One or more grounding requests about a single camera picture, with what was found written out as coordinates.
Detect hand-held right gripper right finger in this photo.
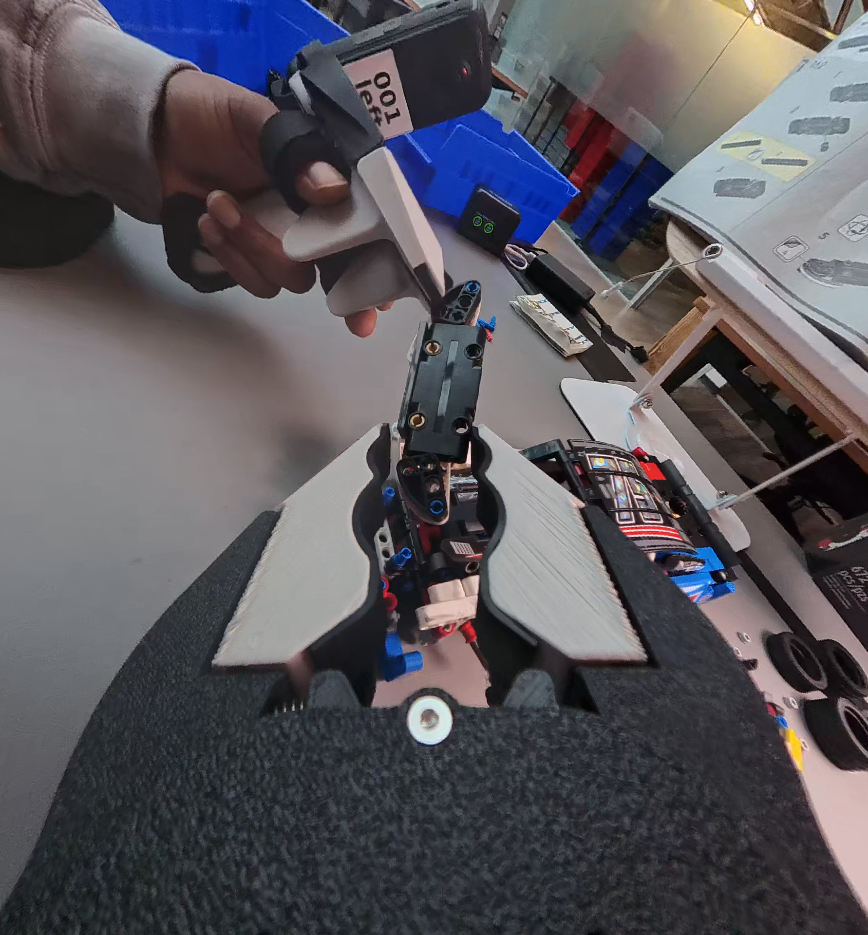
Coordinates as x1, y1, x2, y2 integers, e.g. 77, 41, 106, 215
472, 424, 661, 708

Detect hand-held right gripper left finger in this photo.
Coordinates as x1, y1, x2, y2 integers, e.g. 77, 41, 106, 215
212, 422, 393, 708

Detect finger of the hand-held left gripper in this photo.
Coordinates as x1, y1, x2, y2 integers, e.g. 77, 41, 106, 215
357, 145, 448, 315

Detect brick race car model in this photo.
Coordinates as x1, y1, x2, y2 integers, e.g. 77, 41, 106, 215
372, 437, 739, 685

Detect black brick bumper assembly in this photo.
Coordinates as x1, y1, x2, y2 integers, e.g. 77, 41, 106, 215
394, 280, 495, 525

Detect person's left forearm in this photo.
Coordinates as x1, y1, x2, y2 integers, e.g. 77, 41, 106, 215
0, 0, 201, 224

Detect person's left hand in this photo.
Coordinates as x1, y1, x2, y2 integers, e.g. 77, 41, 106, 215
152, 69, 398, 338

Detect black device green lights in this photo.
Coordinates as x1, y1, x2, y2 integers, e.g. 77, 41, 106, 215
454, 186, 524, 257

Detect blue plastic bin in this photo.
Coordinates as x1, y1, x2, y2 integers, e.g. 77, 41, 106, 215
386, 120, 581, 245

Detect black power adapter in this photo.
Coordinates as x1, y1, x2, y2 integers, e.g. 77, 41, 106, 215
525, 248, 597, 314

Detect white book stand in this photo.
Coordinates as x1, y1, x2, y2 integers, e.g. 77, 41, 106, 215
560, 243, 868, 572

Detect holographic sticker sheet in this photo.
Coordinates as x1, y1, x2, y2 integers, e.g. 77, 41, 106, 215
510, 292, 596, 359

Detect stack of red blue bins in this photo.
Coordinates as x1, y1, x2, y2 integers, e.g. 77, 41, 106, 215
558, 95, 676, 260

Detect blue plastic crate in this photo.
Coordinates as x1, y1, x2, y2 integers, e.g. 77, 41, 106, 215
101, 0, 351, 77

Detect black toy tyre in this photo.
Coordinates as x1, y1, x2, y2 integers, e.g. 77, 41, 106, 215
817, 641, 868, 698
766, 632, 830, 693
803, 697, 868, 771

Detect black car model box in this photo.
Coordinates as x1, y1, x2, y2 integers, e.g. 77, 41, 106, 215
803, 511, 868, 647

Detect building instruction booklet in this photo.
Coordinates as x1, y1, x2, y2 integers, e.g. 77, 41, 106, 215
649, 0, 868, 381

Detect black power cable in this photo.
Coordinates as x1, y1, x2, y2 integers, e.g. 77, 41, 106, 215
580, 303, 650, 364

